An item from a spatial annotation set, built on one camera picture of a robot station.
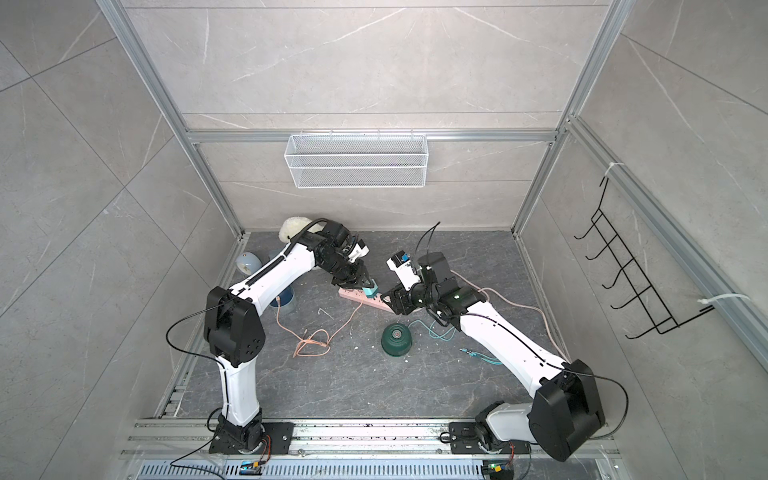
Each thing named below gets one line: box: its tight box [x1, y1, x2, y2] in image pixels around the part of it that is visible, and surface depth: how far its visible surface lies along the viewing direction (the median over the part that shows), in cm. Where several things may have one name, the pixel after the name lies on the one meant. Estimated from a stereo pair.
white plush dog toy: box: [278, 216, 327, 243], surface depth 97 cm
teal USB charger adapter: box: [362, 284, 379, 299], surface depth 86 cm
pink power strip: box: [338, 287, 419, 314], surface depth 99 cm
